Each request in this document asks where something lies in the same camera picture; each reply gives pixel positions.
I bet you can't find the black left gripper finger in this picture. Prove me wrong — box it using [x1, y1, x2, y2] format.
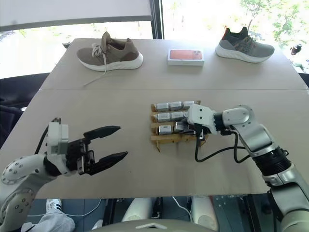
[83, 125, 122, 144]
[79, 151, 129, 176]

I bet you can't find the black chair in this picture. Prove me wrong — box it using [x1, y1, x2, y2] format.
[0, 71, 53, 114]

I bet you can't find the beige robot torso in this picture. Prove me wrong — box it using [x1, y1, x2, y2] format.
[100, 218, 201, 232]

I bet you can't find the dark perforated panel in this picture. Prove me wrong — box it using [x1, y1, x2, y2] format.
[214, 194, 275, 232]

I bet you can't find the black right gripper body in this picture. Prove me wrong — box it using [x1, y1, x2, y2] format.
[186, 120, 210, 141]

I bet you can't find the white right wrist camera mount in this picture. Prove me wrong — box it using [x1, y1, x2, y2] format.
[186, 104, 218, 135]

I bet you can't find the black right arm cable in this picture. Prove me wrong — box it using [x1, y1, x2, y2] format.
[194, 123, 254, 163]

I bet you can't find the white roller blind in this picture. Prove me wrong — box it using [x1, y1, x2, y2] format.
[0, 0, 152, 28]

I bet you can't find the grey sneaker with red laces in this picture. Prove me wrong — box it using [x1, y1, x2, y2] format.
[214, 26, 276, 64]

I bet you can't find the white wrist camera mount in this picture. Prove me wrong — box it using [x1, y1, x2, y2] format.
[186, 104, 218, 135]
[46, 122, 70, 156]

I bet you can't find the wooden rack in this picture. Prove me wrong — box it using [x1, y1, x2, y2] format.
[150, 99, 206, 153]

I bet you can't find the white striped sneaker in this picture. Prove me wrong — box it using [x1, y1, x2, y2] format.
[45, 198, 63, 215]

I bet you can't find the brown sneaker with white laces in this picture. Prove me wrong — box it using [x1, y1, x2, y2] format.
[76, 31, 144, 87]

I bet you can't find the white box with orange phone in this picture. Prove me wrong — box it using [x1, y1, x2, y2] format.
[167, 48, 205, 67]

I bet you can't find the dark brown bottle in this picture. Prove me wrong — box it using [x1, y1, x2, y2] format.
[290, 43, 303, 56]

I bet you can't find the white cable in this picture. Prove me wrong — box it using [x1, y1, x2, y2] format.
[171, 196, 194, 222]

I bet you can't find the dark window frame post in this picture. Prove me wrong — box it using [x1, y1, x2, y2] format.
[150, 0, 165, 40]

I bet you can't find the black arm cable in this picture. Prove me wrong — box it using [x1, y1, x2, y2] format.
[194, 123, 254, 163]
[34, 125, 51, 155]

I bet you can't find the white rounded shape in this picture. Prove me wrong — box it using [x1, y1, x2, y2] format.
[191, 195, 219, 232]
[121, 197, 155, 223]

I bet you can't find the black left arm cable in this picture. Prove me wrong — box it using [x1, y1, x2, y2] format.
[34, 125, 51, 155]

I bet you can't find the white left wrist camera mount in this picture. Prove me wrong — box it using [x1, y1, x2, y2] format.
[46, 122, 70, 156]

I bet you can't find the grey trouser leg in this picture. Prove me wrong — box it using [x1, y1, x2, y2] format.
[21, 212, 76, 232]

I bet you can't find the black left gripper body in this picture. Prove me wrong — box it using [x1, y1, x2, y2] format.
[65, 137, 95, 176]

